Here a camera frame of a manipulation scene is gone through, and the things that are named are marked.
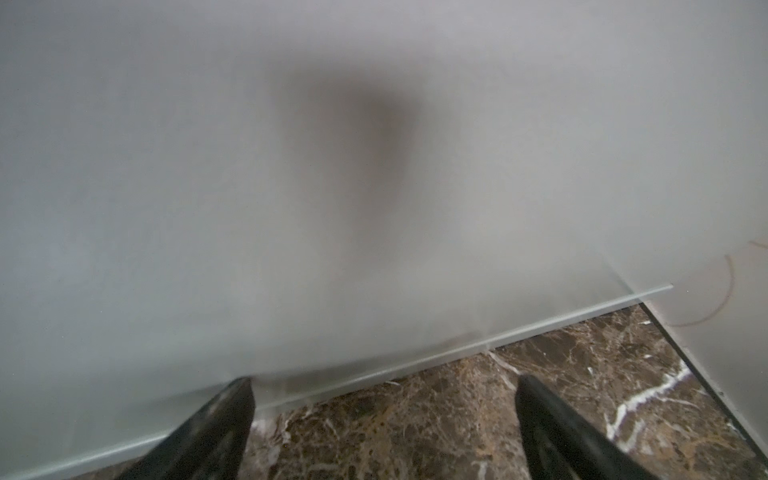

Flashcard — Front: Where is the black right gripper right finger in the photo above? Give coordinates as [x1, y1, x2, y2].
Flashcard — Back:
[515, 374, 655, 480]

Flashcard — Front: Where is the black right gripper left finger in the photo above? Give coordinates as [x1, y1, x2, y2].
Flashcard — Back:
[119, 377, 255, 479]

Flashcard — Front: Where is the grey metal cabinet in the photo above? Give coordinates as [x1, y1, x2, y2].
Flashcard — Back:
[1, 1, 767, 479]

